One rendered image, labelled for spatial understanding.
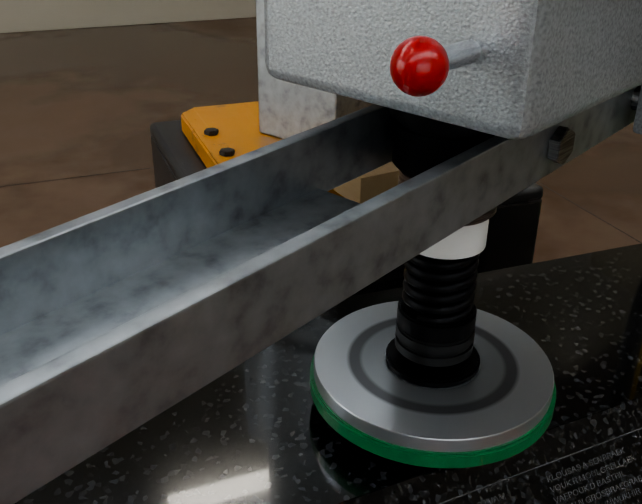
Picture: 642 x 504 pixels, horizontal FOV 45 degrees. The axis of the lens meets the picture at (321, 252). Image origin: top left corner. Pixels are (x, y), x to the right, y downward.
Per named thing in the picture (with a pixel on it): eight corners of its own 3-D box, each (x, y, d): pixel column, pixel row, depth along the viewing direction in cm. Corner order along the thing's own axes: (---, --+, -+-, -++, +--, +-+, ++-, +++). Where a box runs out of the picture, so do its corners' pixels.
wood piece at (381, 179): (299, 166, 132) (299, 138, 130) (349, 157, 136) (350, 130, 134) (359, 208, 116) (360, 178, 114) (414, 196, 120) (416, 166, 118)
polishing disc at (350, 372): (442, 289, 83) (443, 280, 82) (604, 393, 67) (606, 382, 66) (270, 350, 72) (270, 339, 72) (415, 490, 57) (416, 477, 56)
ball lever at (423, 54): (454, 71, 47) (459, 17, 45) (500, 80, 45) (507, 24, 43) (376, 95, 42) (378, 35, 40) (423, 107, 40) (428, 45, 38)
